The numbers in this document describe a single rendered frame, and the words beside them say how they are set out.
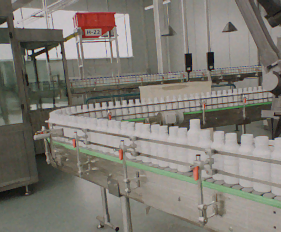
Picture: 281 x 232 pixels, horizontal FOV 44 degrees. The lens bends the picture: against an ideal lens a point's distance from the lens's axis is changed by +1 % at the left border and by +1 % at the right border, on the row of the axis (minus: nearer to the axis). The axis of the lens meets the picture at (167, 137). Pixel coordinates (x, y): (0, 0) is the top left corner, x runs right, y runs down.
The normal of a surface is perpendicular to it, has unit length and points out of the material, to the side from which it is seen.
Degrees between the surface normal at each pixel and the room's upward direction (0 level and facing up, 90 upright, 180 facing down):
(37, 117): 90
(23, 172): 90
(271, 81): 70
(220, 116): 90
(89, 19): 90
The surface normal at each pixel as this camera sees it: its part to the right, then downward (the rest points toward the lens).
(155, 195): -0.76, 0.18
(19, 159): 0.64, 0.10
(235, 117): 0.37, 0.15
